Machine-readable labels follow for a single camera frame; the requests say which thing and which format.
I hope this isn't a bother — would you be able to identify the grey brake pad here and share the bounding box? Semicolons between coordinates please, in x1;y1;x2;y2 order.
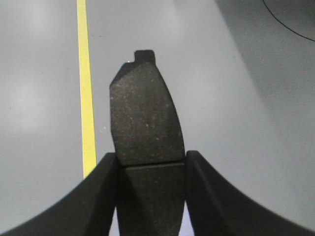
110;50;185;236

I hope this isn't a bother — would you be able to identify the black floor cable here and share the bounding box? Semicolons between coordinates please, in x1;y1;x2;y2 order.
262;0;315;42

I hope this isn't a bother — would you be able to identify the yellow floor tape line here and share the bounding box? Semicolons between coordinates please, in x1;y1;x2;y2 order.
77;0;96;177

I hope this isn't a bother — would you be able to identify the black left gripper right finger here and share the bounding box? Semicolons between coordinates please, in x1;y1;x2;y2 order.
186;151;315;236

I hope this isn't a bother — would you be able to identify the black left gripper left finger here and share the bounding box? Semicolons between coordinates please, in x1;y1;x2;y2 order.
4;153;118;236

